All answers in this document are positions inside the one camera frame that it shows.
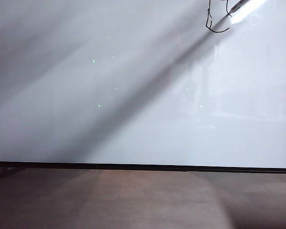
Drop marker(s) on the white whiteboard with black frame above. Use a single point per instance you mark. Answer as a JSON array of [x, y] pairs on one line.
[[143, 114]]

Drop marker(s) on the white marker pen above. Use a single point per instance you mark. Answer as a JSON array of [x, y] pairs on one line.
[[238, 5]]

